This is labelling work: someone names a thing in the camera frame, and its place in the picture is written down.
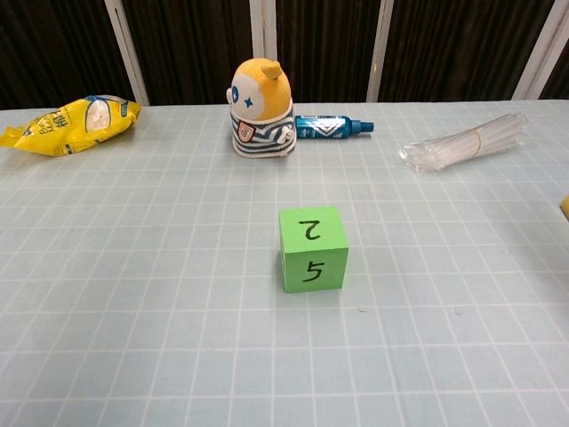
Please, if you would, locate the yellow snack bag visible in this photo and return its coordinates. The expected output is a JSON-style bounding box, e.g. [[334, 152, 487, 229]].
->
[[0, 93, 142, 158]]

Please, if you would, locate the blue spray bottle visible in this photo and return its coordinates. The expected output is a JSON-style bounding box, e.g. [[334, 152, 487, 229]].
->
[[293, 114, 375, 141]]

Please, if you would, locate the yellow plush toy striped shirt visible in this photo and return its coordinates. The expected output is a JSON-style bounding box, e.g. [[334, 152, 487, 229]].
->
[[225, 59, 298, 159]]

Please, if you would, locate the dark screen panel white frame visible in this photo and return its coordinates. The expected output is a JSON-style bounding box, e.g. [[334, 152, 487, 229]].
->
[[122, 0, 268, 107], [377, 0, 569, 102], [266, 0, 395, 104], [538, 46, 569, 101], [0, 0, 150, 110]]

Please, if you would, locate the bundle of clear plastic straws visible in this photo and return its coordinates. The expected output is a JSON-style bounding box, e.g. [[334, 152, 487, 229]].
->
[[397, 112, 530, 174]]

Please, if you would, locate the green numbered cube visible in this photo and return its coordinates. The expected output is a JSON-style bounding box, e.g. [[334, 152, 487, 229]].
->
[[278, 205, 350, 294]]

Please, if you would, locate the white gridded table top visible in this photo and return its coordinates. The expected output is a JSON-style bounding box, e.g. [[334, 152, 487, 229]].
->
[[0, 98, 569, 427]]

